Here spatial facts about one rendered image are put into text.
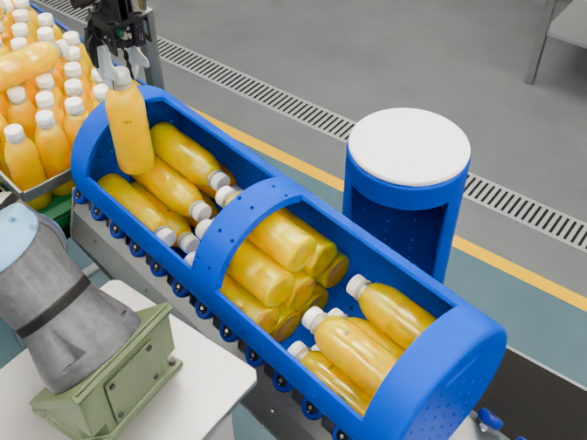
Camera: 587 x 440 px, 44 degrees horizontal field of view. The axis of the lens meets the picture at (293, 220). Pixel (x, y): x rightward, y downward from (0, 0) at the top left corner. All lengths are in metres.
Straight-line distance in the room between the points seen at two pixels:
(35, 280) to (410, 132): 1.02
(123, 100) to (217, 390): 0.56
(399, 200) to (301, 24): 2.70
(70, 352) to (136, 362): 0.09
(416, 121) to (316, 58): 2.20
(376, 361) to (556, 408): 1.31
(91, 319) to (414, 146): 0.94
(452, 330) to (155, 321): 0.42
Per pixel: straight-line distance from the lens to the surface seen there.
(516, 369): 2.42
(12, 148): 1.70
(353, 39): 4.09
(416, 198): 1.61
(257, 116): 3.50
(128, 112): 1.37
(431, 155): 1.66
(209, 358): 1.14
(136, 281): 1.62
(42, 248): 0.99
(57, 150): 1.73
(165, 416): 1.09
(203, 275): 1.26
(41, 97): 1.78
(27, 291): 0.98
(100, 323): 0.99
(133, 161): 1.43
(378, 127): 1.73
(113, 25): 1.25
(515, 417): 2.33
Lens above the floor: 2.08
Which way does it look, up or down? 45 degrees down
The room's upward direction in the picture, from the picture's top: straight up
